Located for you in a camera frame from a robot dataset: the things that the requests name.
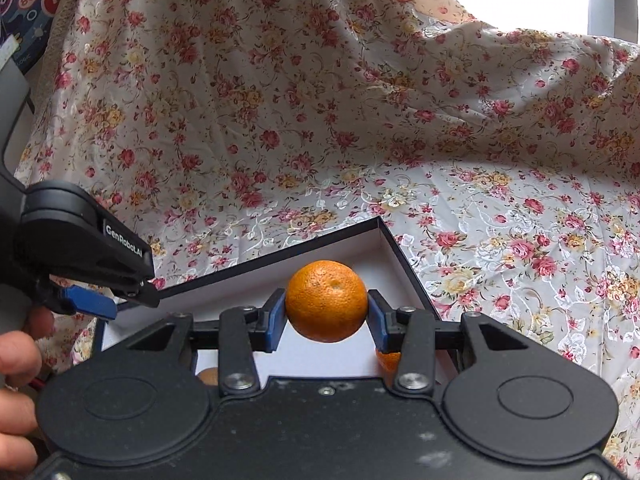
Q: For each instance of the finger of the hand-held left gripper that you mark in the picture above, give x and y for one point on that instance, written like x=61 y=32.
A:
x=137 y=292
x=92 y=302

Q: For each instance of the small orange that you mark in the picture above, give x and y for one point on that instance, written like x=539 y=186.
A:
x=325 y=300
x=387 y=360

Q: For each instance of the dark box with white inside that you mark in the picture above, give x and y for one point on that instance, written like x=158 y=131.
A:
x=225 y=290

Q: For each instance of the window frame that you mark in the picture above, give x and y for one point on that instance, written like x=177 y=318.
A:
x=615 y=0

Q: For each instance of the cream floral draped cloth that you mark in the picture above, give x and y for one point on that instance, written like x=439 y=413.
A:
x=250 y=85

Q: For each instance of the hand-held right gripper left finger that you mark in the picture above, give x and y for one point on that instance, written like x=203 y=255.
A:
x=274 y=320

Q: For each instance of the white floral tablecloth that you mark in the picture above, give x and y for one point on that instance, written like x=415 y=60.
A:
x=525 y=260

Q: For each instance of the person's left hand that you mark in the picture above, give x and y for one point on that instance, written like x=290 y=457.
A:
x=17 y=360

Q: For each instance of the brown kiwi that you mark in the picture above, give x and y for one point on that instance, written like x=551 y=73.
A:
x=209 y=377

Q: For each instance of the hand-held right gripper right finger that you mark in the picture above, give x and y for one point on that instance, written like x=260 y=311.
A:
x=380 y=325

